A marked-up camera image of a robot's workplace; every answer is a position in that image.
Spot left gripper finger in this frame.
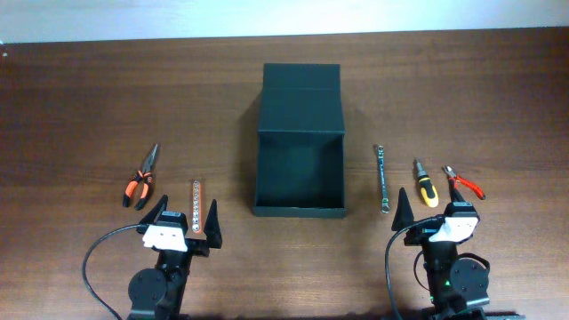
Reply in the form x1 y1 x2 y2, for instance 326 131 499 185
204 199 222 249
140 195 168 224

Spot orange black long-nose pliers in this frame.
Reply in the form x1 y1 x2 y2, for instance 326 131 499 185
122 143 159 211

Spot orange socket rail set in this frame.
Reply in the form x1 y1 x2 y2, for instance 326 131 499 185
192 180 203 234

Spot right black cable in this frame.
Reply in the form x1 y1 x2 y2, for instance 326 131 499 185
384 217 445 320

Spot silver ratchet wrench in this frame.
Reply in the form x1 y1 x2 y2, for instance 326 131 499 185
375 145 390 214

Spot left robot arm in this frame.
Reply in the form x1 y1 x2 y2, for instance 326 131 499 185
128 196 222 320

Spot red handled cutting pliers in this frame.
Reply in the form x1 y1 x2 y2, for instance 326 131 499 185
442 165 486 200

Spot yellow black stubby screwdriver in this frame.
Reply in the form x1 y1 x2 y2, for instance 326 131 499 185
414 159 439 208

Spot black open gift box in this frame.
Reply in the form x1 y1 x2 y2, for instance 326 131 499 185
253 63 347 219

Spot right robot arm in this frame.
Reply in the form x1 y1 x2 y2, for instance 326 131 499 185
388 188 491 319

